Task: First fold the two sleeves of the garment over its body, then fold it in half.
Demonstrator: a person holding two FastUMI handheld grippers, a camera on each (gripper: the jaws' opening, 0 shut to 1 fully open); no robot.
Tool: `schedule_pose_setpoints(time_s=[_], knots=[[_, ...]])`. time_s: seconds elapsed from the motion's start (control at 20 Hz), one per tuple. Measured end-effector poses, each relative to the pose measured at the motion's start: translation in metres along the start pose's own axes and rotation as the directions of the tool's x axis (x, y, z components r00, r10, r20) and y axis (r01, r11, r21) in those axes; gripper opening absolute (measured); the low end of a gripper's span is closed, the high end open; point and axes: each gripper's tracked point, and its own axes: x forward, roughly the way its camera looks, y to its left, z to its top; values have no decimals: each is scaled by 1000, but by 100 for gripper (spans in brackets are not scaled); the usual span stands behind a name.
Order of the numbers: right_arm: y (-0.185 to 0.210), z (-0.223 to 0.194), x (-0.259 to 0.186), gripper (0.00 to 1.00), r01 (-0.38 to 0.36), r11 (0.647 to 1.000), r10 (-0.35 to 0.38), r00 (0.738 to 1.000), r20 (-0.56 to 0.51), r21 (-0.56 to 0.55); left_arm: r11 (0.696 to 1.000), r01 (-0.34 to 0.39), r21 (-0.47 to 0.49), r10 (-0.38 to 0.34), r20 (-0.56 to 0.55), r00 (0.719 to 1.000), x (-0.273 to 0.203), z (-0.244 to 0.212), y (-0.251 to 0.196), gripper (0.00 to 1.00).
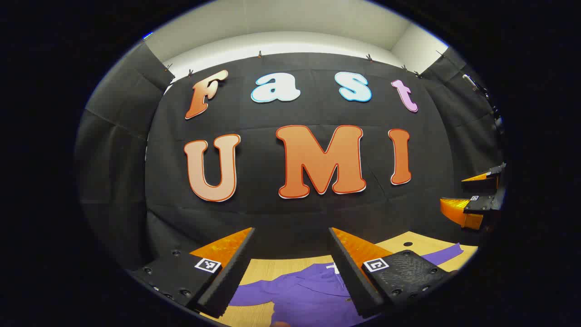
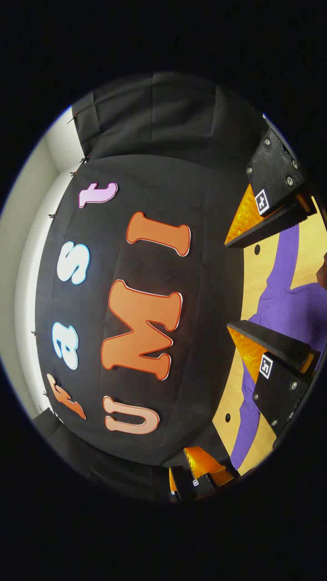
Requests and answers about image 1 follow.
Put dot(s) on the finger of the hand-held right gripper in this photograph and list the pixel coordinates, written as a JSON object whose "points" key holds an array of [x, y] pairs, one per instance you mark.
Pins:
{"points": [[481, 181], [467, 213]]}

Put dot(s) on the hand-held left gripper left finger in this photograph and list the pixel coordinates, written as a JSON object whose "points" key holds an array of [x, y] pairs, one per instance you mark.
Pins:
{"points": [[233, 277]]}

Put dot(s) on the purple button shirt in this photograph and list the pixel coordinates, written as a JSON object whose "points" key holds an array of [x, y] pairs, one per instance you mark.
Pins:
{"points": [[308, 295]]}

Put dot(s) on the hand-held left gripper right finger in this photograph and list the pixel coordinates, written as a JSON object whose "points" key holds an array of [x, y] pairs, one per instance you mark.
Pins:
{"points": [[352, 281]]}

